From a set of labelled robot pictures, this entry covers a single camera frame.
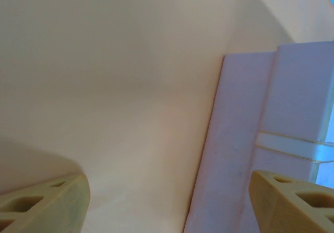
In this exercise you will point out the pink gift box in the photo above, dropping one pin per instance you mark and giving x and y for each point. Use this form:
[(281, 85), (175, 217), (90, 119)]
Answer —
[(229, 113)]

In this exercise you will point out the clear tape strip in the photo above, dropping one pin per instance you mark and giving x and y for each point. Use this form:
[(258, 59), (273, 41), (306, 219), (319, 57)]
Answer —
[(281, 144)]

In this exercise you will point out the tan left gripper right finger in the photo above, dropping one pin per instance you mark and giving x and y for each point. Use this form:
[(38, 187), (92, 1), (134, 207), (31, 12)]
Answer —
[(287, 212)]

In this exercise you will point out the orange wrapping paper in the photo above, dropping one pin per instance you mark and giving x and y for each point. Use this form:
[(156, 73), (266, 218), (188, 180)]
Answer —
[(104, 61)]

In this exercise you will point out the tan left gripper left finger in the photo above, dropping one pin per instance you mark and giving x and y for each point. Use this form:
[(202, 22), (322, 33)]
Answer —
[(52, 207)]

